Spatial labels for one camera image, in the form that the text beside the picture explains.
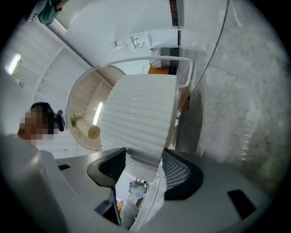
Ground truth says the black cable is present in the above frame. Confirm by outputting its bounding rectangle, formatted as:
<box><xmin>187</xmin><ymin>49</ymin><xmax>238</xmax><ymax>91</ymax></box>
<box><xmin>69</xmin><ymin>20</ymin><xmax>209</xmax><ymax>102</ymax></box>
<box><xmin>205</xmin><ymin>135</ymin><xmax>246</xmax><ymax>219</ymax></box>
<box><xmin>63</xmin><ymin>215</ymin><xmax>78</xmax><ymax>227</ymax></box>
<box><xmin>190</xmin><ymin>0</ymin><xmax>230</xmax><ymax>97</ymax></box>

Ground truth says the person's head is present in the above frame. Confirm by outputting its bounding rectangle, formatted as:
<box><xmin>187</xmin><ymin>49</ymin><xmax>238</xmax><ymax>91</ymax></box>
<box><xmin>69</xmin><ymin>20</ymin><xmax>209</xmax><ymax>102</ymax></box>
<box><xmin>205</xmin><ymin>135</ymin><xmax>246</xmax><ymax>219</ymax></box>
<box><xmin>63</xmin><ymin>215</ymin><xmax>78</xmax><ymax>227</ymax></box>
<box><xmin>17</xmin><ymin>101</ymin><xmax>57</xmax><ymax>146</ymax></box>

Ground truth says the ceiling light panel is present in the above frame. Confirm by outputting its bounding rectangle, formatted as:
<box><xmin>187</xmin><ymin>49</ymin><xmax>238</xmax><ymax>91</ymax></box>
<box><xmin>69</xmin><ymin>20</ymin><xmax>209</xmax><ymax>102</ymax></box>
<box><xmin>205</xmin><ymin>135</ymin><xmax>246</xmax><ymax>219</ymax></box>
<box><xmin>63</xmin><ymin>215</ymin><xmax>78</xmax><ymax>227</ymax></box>
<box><xmin>5</xmin><ymin>53</ymin><xmax>22</xmax><ymax>76</ymax></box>

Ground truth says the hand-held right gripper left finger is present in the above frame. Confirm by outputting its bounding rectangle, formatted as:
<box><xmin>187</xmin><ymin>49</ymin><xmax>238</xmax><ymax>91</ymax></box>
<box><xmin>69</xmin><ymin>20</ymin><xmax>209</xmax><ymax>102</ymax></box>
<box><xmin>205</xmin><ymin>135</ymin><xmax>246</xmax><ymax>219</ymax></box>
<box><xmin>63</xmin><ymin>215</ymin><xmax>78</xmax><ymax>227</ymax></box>
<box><xmin>55</xmin><ymin>147</ymin><xmax>128</xmax><ymax>233</ymax></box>

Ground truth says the cream cylindrical roll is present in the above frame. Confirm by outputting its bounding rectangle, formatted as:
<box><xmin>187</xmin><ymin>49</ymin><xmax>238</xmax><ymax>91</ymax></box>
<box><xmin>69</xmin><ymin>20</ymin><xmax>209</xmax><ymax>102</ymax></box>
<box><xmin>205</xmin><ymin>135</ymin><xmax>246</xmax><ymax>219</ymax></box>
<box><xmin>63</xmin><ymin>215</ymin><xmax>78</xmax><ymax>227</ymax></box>
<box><xmin>75</xmin><ymin>119</ymin><xmax>101</xmax><ymax>140</ymax></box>

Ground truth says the white ribbed lamp shade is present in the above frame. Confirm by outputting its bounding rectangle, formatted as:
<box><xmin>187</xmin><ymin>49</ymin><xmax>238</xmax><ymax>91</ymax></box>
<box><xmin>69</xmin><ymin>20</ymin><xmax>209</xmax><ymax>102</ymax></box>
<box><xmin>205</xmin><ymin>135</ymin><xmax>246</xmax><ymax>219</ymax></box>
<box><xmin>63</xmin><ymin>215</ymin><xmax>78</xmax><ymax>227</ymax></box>
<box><xmin>65</xmin><ymin>56</ymin><xmax>194</xmax><ymax>166</ymax></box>

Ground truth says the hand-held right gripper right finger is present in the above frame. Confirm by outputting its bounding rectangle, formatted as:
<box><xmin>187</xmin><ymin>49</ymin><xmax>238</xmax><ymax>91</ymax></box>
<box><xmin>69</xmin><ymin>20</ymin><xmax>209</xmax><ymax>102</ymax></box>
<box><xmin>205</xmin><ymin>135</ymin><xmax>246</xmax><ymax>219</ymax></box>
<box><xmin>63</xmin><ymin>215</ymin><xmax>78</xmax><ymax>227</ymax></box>
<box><xmin>130</xmin><ymin>148</ymin><xmax>271</xmax><ymax>233</ymax></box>

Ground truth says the white orange pillow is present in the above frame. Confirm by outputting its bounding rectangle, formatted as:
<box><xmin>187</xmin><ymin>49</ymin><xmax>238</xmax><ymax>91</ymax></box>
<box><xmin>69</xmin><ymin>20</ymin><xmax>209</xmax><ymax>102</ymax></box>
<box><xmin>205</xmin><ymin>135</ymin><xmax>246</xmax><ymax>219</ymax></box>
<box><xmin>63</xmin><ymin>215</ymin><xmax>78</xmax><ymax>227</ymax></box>
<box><xmin>117</xmin><ymin>199</ymin><xmax>139</xmax><ymax>229</ymax></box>

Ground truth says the black head-mounted camera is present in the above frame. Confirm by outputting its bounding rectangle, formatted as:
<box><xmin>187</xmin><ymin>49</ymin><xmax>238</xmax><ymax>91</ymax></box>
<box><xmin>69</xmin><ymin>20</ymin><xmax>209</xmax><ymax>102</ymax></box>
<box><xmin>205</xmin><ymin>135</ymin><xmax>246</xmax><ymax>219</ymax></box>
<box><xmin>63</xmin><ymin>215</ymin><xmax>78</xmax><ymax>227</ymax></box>
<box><xmin>54</xmin><ymin>110</ymin><xmax>66</xmax><ymax>132</ymax></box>

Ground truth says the black white striped blanket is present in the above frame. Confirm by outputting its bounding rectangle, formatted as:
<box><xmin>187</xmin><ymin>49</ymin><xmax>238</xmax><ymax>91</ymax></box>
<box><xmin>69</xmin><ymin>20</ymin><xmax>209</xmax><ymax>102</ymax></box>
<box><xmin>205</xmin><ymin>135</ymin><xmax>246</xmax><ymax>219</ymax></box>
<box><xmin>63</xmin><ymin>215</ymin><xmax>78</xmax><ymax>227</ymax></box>
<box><xmin>151</xmin><ymin>47</ymin><xmax>180</xmax><ymax>68</ymax></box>

